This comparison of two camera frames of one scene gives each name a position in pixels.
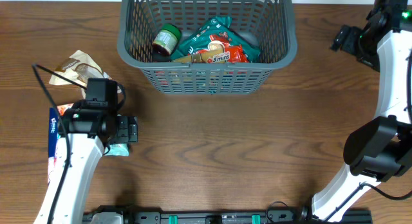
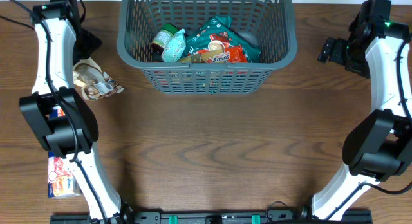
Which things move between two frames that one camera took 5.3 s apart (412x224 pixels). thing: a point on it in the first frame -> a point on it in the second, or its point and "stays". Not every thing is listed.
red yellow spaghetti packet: x=234 y=54 stays
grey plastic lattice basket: x=206 y=43 stays
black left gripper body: x=129 y=129 -> x=89 y=44
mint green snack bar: x=117 y=149 -> x=175 y=47
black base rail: x=120 y=215 stays
